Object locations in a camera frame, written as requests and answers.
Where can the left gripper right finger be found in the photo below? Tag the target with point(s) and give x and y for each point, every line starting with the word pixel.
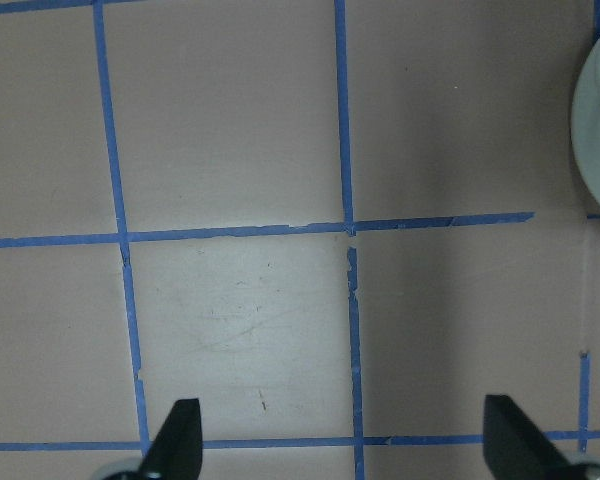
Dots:
pixel 514 447

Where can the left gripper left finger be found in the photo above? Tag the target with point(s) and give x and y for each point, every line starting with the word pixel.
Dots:
pixel 177 451

